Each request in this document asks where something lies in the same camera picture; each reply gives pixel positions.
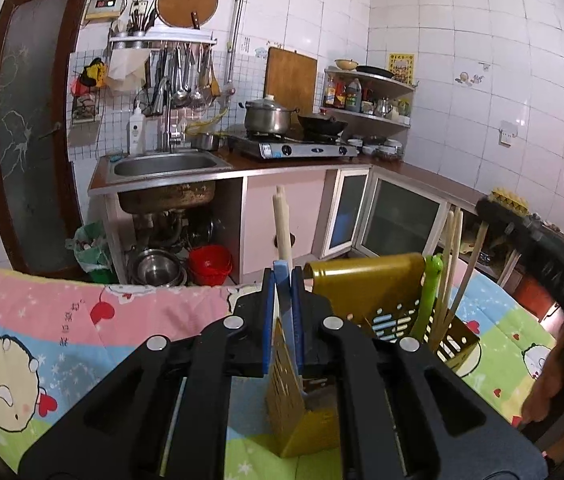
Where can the rectangular wooden cutting board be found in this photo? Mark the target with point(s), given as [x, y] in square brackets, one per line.
[291, 80]

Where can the yellow wall poster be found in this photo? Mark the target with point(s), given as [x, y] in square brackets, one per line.
[401, 67]

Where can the row of hanging kitchen utensils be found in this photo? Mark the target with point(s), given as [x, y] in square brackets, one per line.
[182, 77]

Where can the steel cooking pot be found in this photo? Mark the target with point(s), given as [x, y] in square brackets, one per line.
[267, 116]

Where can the black frying pan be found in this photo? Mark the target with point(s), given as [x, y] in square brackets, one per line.
[376, 72]

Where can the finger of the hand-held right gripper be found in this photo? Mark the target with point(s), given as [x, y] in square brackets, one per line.
[509, 221]

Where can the wall control box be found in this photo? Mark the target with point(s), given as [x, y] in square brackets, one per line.
[104, 8]

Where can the steel kitchen sink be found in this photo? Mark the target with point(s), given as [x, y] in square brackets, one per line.
[164, 165]

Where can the white wall rack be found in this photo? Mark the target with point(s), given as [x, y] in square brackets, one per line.
[162, 39]

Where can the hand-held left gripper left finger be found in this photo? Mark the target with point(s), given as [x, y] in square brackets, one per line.
[268, 332]

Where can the corner wall shelf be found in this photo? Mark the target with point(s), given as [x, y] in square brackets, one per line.
[392, 90]

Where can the yellow plastic utensil holder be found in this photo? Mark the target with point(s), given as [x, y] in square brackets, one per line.
[357, 275]

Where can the person's right hand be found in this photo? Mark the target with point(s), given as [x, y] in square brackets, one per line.
[549, 380]

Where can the small steel saucepan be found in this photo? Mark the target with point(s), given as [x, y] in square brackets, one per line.
[205, 142]

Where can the yellow egg carton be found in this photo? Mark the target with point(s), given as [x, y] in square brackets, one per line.
[509, 199]

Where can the printed cartoon blanket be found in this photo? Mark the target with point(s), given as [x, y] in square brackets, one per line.
[62, 340]

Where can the round wooden cutting board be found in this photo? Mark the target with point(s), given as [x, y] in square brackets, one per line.
[187, 1]

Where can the black wok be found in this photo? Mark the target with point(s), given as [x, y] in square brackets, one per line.
[322, 124]

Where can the stack of steel bowls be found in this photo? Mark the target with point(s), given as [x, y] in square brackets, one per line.
[154, 267]

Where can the kitchen counter cabinet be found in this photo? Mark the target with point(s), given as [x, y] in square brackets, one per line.
[287, 210]

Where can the white soap bottle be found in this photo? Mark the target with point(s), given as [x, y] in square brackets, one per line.
[137, 132]

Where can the green trash bag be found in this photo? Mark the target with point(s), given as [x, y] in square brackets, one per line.
[93, 252]

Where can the yellow label sauce bottle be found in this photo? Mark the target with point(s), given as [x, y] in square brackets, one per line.
[330, 94]

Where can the frosted glass wooden door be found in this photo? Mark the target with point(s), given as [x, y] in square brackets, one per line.
[32, 125]

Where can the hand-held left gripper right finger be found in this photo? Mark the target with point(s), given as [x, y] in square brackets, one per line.
[298, 332]

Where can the white wall socket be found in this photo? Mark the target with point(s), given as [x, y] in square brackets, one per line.
[508, 133]

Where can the red plastic bucket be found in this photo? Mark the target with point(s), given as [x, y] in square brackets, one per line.
[210, 264]

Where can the steel gas stove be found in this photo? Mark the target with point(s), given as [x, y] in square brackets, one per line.
[297, 147]

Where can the beige bowl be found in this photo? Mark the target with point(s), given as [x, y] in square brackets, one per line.
[346, 64]

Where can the dark oil bottle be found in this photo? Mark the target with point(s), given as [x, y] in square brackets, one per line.
[354, 96]

